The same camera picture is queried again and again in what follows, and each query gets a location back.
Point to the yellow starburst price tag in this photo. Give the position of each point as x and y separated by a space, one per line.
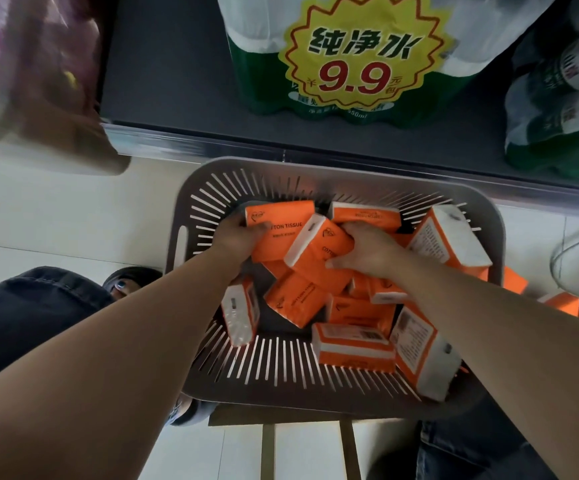
364 49

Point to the grey slotted plastic basket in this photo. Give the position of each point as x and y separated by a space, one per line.
279 364

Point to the person's left forearm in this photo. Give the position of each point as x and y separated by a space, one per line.
104 364

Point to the person's right thumb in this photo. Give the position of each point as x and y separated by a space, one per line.
340 261

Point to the person's leg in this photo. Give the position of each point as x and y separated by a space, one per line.
474 444
24 314

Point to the person's left thumb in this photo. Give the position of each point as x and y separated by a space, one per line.
260 232

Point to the person's right forearm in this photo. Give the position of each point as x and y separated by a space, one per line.
509 344

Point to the green wrapped water bottle pack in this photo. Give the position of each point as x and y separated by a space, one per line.
264 64
559 109

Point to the clear plastic wrapped package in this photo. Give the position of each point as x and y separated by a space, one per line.
34 94

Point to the person's left hand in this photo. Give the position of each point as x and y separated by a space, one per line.
232 239

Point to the black shoe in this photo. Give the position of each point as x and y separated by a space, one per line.
132 282
192 412

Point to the pile of orange packets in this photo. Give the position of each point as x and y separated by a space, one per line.
354 344

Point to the brown wooden stool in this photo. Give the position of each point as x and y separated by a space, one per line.
269 439

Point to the orange paper tissue packet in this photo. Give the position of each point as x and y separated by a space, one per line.
289 229
314 259

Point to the person's right hand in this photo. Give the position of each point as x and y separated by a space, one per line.
374 252

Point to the person's right leg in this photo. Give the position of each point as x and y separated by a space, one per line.
474 444

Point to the dark grey store shelf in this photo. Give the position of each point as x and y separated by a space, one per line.
169 79

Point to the person's left leg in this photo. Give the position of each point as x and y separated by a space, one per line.
24 314

